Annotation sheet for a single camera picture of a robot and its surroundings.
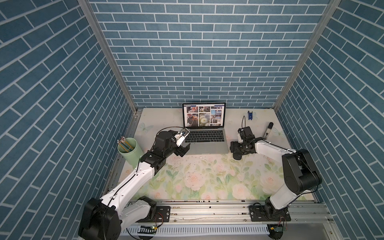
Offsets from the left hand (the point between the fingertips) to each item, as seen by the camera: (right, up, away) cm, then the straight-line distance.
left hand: (185, 137), depth 81 cm
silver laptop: (+12, +8, +24) cm, 29 cm away
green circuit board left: (-18, -44, -8) cm, 48 cm away
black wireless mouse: (+31, -13, +12) cm, 36 cm away
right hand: (+32, -8, +15) cm, 36 cm away
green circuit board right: (+45, -44, -9) cm, 63 cm away
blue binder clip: (+47, +14, +35) cm, 60 cm away
